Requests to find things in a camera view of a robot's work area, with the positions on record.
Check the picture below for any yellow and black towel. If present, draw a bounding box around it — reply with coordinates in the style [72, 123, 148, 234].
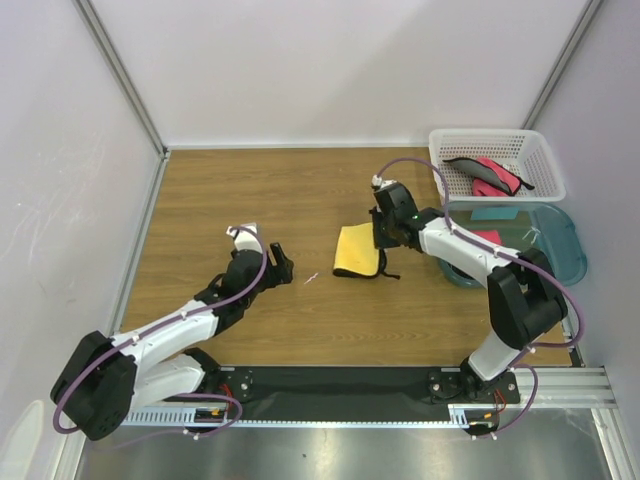
[332, 222, 400, 280]

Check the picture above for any pink and black towel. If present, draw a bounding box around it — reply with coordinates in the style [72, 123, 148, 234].
[473, 230, 502, 245]

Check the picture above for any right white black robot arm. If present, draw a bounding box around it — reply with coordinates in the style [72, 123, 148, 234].
[371, 176, 568, 402]

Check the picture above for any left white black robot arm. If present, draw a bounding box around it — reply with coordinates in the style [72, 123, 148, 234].
[50, 241, 294, 441]

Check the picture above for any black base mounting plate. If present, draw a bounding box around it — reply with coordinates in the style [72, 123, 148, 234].
[199, 366, 521, 423]

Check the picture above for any white perforated plastic basket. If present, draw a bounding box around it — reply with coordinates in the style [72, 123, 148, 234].
[428, 128, 566, 203]

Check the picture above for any teal transparent plastic tray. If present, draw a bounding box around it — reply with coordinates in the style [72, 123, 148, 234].
[449, 201, 587, 287]

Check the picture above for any white object at left edge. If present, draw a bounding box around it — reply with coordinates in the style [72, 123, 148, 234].
[1, 400, 44, 480]

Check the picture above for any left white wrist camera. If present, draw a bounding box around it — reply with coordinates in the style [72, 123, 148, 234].
[226, 222, 263, 254]

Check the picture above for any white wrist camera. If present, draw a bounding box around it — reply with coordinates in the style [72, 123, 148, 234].
[371, 175, 397, 192]
[226, 222, 263, 254]

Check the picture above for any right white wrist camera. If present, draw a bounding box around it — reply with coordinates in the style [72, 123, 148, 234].
[371, 175, 397, 192]

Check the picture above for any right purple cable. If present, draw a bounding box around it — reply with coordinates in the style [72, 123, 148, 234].
[377, 157, 588, 441]

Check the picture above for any left grey cable duct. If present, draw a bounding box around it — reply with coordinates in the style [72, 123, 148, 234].
[122, 402, 233, 427]

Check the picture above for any grey cable duct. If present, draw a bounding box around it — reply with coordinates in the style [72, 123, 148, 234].
[122, 402, 233, 427]
[449, 404, 500, 429]

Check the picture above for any right grey cable duct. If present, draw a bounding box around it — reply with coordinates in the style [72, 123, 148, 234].
[449, 404, 500, 429]

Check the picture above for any aluminium frame rail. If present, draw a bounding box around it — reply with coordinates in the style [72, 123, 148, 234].
[69, 365, 621, 407]

